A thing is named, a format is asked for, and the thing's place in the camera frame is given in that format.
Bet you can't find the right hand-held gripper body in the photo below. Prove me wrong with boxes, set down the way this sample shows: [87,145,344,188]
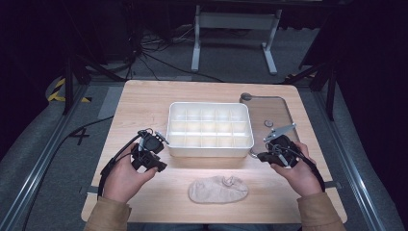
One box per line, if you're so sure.
[263,122,302,168]

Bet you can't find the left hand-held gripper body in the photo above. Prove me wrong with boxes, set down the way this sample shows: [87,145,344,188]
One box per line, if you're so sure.
[130,128,170,171]

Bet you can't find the white divided storage box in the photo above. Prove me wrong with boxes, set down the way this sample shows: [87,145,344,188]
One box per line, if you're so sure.
[166,101,255,158]

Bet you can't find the beige sock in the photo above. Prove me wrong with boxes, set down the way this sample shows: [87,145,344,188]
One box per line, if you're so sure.
[188,175,249,204]

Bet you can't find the person's right hand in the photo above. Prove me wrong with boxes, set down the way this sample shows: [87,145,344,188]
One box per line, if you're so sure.
[270,141,323,197]

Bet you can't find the person's left hand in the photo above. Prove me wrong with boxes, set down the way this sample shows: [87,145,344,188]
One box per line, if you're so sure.
[103,148,159,204]

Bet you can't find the clear tinted box lid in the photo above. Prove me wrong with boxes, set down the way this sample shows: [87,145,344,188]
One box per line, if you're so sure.
[240,92,301,159]

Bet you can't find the black tripod stand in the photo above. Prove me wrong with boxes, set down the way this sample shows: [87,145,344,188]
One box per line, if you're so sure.
[287,59,339,121]
[62,53,127,116]

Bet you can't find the yellow black floor tape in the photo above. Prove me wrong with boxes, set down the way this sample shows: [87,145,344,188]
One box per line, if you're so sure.
[47,77,92,104]

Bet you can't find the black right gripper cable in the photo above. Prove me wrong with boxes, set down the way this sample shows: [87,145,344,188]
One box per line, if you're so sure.
[296,152,326,193]

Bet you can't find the aluminium floor rail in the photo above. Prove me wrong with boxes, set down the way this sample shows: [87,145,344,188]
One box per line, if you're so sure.
[0,84,90,231]
[311,82,388,231]

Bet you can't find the black floor cable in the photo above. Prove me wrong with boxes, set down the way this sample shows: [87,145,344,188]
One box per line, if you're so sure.
[19,115,115,231]

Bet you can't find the bundle of floor cables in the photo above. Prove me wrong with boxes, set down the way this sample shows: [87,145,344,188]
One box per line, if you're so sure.
[126,23,225,83]

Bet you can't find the grey metal stand frame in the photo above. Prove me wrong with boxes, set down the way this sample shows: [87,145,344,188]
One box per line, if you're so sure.
[191,4,283,76]

